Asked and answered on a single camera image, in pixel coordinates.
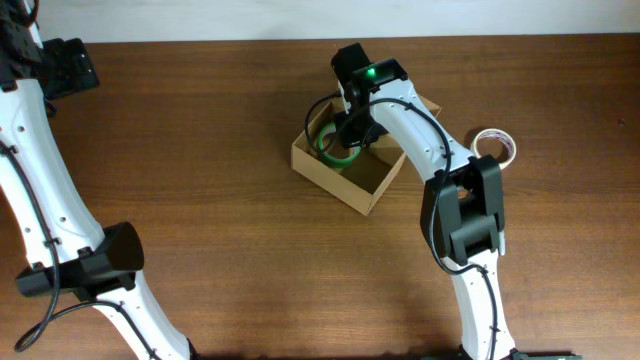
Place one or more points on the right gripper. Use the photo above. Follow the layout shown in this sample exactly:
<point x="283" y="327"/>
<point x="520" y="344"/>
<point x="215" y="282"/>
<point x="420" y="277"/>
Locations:
<point x="348" y="137"/>

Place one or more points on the green tape roll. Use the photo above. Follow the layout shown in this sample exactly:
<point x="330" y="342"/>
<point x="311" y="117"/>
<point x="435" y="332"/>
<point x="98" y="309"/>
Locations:
<point x="334" y="154"/>

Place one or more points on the brown cardboard box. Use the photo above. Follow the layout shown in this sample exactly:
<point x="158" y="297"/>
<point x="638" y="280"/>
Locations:
<point x="361" y="184"/>

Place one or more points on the white masking tape roll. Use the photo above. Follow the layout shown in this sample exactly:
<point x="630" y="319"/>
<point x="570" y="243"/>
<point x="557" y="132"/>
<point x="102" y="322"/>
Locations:
<point x="496" y="143"/>

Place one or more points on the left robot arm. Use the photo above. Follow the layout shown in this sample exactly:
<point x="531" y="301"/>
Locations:
<point x="72" y="259"/>

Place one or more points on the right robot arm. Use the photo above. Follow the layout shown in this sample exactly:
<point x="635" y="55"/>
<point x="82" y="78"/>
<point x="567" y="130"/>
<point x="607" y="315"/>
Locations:
<point x="462" y="216"/>

